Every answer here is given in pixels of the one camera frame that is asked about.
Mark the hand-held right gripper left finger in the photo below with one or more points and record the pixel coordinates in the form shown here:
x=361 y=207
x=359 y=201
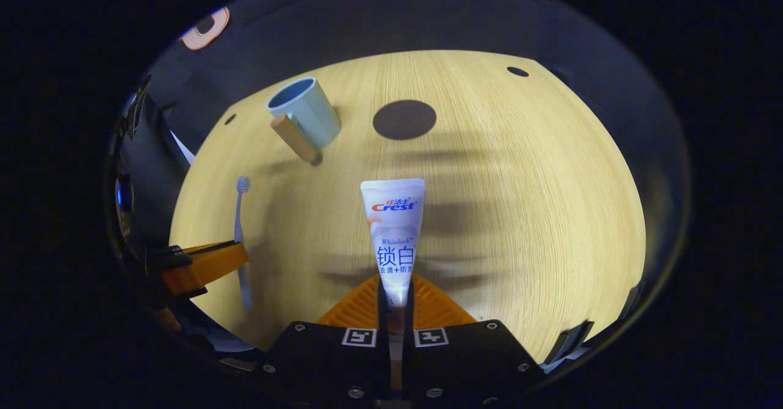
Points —
x=330 y=360

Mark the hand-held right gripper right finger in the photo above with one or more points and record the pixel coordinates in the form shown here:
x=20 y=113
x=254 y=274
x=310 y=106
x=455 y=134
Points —
x=465 y=360

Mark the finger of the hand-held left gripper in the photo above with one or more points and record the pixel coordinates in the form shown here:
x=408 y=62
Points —
x=208 y=265

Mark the pale blue toothbrush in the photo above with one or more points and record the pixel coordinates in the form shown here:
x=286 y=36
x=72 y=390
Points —
x=239 y=213

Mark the white toothpaste tube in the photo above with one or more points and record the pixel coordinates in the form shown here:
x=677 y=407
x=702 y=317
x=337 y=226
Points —
x=394 y=232

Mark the light blue cup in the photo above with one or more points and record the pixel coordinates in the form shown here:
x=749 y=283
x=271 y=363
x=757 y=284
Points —
x=312 y=115

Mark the dark round coaster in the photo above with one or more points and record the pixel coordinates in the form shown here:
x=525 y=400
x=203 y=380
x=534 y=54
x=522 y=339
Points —
x=404 y=120

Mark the black backdrop cloth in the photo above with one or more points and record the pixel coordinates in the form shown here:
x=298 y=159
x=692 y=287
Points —
x=367 y=24

